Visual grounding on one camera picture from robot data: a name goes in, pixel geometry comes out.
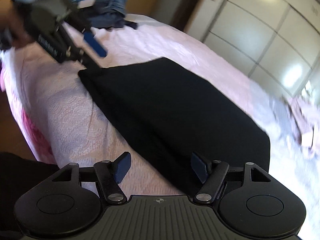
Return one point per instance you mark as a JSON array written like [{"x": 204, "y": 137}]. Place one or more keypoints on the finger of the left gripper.
[
  {"x": 95, "y": 43},
  {"x": 80, "y": 57}
]

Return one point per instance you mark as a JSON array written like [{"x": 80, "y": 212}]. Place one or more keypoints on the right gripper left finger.
[{"x": 109, "y": 175}]

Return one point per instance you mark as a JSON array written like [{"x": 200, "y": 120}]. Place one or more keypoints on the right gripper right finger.
[{"x": 211, "y": 174}]

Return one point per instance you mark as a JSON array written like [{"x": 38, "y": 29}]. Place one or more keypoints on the black trousers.
[{"x": 166, "y": 113}]

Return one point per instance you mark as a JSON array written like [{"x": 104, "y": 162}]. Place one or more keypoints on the person's left hand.
[{"x": 10, "y": 19}]

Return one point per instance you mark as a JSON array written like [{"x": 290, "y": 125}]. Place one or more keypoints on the navy blue garment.
[{"x": 110, "y": 20}]

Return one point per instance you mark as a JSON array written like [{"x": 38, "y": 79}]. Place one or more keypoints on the pink and grey bedspread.
[{"x": 63, "y": 124}]

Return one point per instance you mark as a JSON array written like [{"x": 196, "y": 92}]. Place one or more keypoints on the lilac pillow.
[{"x": 303, "y": 111}]

